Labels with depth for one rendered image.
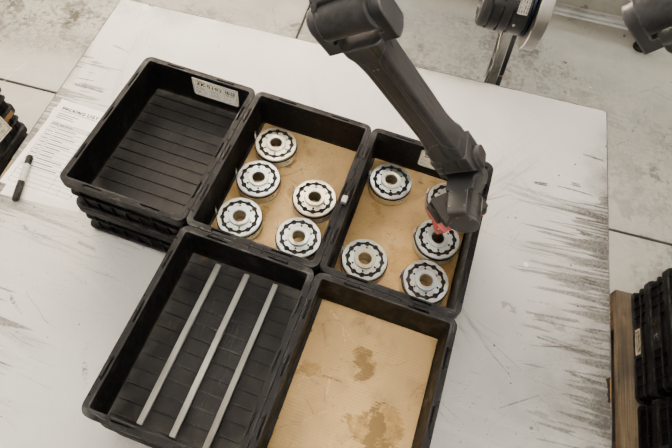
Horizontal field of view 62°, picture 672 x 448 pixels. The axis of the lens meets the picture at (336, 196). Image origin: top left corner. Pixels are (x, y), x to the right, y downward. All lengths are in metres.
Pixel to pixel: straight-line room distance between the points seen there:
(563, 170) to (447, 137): 0.84
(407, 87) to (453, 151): 0.18
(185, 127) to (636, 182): 2.01
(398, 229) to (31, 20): 2.33
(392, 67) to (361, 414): 0.69
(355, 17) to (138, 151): 0.86
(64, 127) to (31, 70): 1.24
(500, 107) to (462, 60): 1.15
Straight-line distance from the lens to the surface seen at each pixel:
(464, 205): 1.00
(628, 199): 2.73
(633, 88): 3.18
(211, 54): 1.83
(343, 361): 1.20
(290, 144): 1.39
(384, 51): 0.77
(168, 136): 1.48
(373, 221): 1.33
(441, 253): 1.29
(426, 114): 0.87
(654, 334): 2.13
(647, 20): 0.79
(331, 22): 0.74
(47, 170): 1.66
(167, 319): 1.25
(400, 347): 1.22
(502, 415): 1.38
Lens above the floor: 1.98
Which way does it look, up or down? 59 degrees down
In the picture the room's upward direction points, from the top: 8 degrees clockwise
